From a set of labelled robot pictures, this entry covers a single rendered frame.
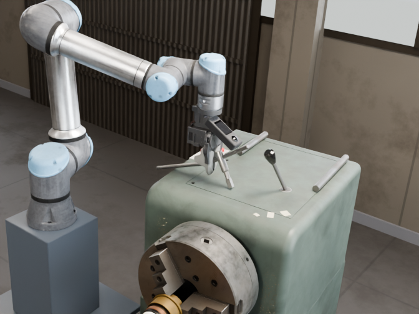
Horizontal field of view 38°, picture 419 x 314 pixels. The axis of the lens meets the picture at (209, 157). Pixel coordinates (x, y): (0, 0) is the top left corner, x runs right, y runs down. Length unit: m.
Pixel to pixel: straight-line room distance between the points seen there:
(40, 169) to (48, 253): 0.25
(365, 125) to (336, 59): 0.47
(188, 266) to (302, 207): 0.38
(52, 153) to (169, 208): 0.38
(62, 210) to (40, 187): 0.10
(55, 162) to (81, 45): 0.36
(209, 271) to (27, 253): 0.63
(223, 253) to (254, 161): 0.50
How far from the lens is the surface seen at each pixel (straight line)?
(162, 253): 1.61
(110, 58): 1.65
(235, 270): 1.60
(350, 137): 4.16
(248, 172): 1.93
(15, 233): 1.97
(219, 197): 1.76
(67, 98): 1.90
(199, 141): 1.80
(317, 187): 1.85
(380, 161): 4.12
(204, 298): 1.62
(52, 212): 1.89
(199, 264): 1.59
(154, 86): 1.60
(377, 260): 3.98
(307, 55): 3.99
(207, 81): 1.72
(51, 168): 1.83
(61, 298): 2.00
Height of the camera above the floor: 2.09
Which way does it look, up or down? 25 degrees down
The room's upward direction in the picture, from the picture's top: 4 degrees clockwise
